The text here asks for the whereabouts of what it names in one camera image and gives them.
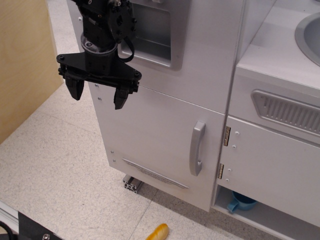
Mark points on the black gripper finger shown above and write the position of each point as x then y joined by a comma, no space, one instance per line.
75,87
120,97

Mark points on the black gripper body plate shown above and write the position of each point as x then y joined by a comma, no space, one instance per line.
106,70

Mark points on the white fridge door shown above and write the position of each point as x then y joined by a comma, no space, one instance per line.
149,139

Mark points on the silver fridge door handle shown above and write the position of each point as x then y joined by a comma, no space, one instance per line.
198,132

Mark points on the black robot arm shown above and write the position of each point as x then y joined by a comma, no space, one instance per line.
106,23

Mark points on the white toy fridge cabinet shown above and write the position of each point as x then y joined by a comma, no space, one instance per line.
210,52

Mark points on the light wooden board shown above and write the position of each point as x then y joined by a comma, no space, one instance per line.
28,67

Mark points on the aluminium extrusion bar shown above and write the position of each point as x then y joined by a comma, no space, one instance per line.
132,184

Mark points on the upper brass hinge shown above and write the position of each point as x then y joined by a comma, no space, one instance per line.
226,136

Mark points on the brass hinge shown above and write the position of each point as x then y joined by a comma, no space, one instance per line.
220,172
226,136

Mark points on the lower brass hinge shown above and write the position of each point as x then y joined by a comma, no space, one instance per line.
220,172

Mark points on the yellow toy bread loaf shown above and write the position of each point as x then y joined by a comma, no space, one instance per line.
161,232

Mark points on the blue plastic cup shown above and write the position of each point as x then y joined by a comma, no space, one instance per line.
240,202

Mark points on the white toy kitchen counter unit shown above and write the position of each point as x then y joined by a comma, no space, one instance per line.
276,165

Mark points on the silver vent panel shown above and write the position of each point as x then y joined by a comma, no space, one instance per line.
286,111

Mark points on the grey round sink basin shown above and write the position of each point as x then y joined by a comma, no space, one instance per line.
307,37

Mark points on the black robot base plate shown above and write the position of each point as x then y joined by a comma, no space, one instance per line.
29,229

